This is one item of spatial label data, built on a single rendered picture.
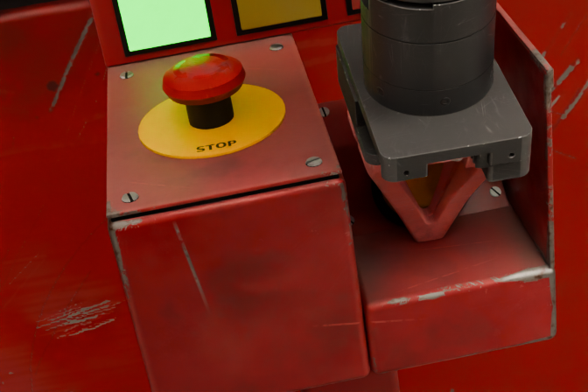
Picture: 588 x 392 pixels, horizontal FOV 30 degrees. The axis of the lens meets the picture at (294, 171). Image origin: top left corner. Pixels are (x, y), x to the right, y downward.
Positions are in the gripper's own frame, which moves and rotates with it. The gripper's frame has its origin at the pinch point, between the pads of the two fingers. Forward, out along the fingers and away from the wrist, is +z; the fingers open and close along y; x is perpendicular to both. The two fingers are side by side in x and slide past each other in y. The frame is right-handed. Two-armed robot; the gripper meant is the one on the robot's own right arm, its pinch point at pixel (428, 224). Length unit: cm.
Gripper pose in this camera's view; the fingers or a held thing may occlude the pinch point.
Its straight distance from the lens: 55.3
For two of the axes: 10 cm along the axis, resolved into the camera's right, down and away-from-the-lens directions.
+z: 0.8, 7.5, 6.5
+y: -1.6, -6.3, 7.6
